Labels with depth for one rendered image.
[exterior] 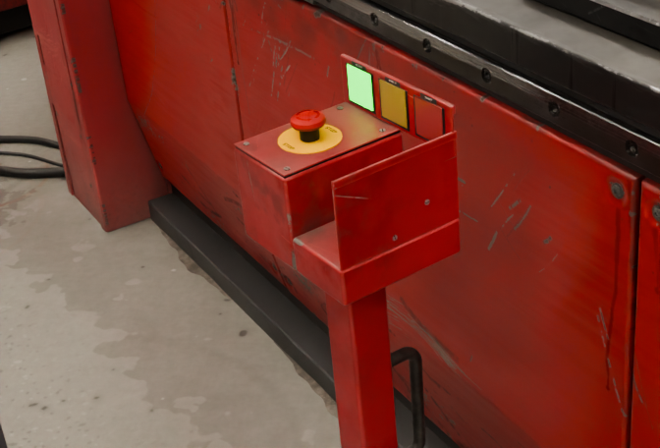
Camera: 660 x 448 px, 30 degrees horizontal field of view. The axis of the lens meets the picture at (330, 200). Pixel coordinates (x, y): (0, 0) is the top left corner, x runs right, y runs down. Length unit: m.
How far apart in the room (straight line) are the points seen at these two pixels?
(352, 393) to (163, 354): 0.97
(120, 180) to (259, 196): 1.45
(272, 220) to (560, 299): 0.36
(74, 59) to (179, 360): 0.69
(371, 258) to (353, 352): 0.18
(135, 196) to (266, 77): 0.90
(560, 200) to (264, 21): 0.71
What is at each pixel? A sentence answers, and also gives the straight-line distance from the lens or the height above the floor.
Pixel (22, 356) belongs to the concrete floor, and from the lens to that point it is 2.50.
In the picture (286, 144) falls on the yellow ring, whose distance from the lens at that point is 1.36.
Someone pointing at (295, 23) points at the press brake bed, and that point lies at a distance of 1.84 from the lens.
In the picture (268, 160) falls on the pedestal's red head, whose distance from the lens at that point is 1.33.
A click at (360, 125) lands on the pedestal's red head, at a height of 0.78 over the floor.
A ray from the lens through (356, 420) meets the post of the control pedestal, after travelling 1.50.
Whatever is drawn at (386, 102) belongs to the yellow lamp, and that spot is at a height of 0.81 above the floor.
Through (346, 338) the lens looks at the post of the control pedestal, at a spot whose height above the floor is 0.55.
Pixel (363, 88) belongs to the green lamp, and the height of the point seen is 0.81.
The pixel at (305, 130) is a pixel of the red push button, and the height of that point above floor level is 0.80.
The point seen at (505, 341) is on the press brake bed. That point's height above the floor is 0.43.
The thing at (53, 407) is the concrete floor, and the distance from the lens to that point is 2.34.
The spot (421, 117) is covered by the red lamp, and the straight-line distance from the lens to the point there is 1.32.
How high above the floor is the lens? 1.38
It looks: 29 degrees down
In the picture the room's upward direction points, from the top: 6 degrees counter-clockwise
